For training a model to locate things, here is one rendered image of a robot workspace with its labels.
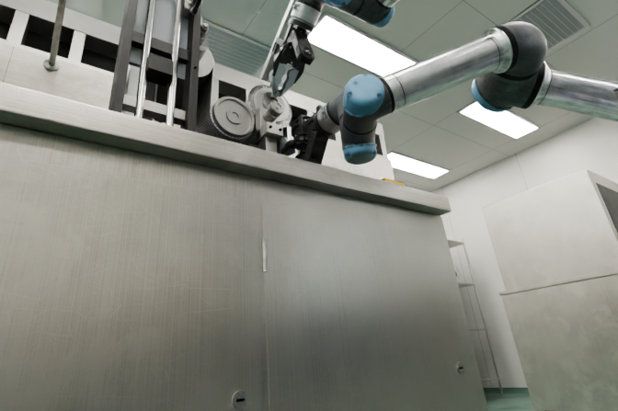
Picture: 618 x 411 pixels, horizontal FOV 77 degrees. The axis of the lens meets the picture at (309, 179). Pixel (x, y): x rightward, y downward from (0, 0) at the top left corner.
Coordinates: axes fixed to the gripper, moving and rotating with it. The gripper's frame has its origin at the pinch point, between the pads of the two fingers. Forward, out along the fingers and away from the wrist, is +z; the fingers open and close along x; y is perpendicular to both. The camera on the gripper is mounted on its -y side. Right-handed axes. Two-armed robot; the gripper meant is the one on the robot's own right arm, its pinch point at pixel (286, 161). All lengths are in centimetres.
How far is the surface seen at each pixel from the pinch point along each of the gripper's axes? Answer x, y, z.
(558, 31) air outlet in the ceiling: -258, 170, -21
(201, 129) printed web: 24.1, 6.4, 4.3
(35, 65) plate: 65, 30, 30
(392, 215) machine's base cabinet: -7.4, -25.7, -29.4
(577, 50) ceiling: -299, 171, -19
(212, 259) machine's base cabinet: 34, -38, -30
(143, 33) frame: 45.1, 13.8, -14.6
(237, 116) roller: 16.9, 8.7, -2.8
